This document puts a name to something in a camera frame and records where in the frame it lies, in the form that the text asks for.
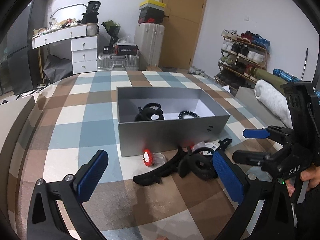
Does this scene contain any white round pin badge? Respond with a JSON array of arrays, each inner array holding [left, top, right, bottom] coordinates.
[[192, 141, 218, 155]]

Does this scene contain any black curved hair claw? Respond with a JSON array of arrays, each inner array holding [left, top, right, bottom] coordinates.
[[177, 147, 218, 180]]

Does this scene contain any long black hair clip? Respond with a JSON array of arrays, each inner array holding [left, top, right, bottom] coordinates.
[[132, 146, 187, 186]]

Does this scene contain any right hand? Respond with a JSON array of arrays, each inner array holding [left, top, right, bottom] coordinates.
[[285, 165, 320, 197]]

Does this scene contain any white pillow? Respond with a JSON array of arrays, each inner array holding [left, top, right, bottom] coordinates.
[[254, 80, 293, 128]]

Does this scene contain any green rolled mat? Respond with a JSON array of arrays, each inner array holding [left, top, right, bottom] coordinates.
[[249, 68, 287, 92]]

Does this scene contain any shoe rack with shoes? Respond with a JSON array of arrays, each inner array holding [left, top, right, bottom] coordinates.
[[214, 29, 271, 93]]

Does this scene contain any silver grey cardboard box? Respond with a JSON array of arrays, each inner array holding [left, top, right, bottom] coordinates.
[[117, 87, 230, 157]]

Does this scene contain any checkered bed cover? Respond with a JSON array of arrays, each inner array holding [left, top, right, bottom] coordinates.
[[0, 69, 298, 240]]

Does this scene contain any black hair claw in box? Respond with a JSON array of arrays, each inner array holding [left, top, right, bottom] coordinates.
[[135, 102, 164, 122]]

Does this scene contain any white upright suitcase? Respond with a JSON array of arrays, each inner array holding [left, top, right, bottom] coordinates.
[[134, 23, 165, 70]]

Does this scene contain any wooden door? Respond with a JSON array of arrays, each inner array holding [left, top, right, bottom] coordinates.
[[159, 0, 207, 69]]

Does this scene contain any black box on suitcase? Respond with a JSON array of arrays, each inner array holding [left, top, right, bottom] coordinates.
[[114, 43, 138, 56]]

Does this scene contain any silver suitcase lying flat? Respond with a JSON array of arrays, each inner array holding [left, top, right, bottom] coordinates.
[[97, 53, 139, 71]]

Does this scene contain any black red shoe box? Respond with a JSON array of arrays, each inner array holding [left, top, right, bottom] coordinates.
[[138, 7, 164, 24]]

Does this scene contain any white drawer cabinet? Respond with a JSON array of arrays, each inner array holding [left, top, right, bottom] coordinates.
[[71, 35, 98, 74]]

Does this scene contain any yellow shoe box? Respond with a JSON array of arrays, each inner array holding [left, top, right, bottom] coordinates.
[[139, 0, 166, 11]]

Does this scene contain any dark flower bouquet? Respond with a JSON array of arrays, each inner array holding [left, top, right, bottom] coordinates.
[[101, 20, 121, 47]]

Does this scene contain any white dressing desk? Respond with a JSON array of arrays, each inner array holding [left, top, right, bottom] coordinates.
[[32, 23, 99, 83]]

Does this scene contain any black bag on desk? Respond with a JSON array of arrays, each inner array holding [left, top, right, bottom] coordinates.
[[81, 1, 101, 24]]

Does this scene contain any black bead bracelet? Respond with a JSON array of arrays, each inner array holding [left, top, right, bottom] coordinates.
[[178, 109, 201, 119]]

